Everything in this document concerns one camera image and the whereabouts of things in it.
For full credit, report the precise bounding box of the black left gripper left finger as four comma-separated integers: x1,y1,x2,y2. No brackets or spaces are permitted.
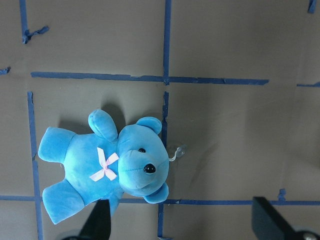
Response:
78,200,111,240

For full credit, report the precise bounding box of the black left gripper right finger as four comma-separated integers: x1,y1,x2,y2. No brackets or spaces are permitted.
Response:
251,196,299,240

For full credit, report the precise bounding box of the blue plush teddy bear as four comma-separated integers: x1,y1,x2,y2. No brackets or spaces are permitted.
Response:
38,109,170,224

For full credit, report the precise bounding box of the clear suction cup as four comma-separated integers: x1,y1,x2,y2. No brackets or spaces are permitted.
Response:
167,144,187,162

